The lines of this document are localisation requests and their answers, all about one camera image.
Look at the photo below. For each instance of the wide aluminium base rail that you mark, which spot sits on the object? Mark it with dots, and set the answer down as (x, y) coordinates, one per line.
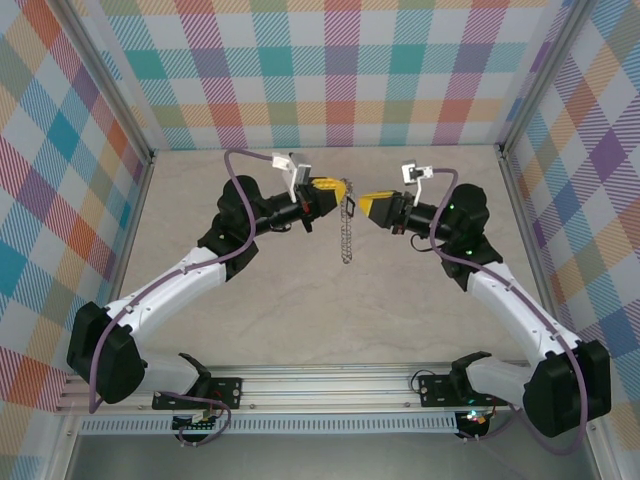
(325, 387)

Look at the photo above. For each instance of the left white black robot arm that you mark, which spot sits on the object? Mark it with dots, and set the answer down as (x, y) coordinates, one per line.
(170, 285)

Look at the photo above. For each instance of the grey metal panel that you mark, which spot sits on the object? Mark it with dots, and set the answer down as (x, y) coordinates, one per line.
(325, 460)

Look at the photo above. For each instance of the grey band with key rings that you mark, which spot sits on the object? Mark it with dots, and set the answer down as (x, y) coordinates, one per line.
(346, 245)

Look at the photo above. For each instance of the thin aluminium floor rail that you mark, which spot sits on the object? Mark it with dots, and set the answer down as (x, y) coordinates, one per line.
(526, 225)
(131, 230)

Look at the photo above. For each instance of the small circuit board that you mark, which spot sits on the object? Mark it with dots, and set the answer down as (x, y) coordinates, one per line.
(197, 424)
(475, 419)

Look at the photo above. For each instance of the left white camera bracket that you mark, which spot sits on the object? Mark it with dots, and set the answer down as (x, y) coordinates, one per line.
(282, 161)

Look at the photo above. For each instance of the aluminium corner post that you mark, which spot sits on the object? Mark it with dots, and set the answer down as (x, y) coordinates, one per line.
(116, 85)
(546, 70)

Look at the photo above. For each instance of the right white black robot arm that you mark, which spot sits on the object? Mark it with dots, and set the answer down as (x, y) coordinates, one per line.
(515, 305)

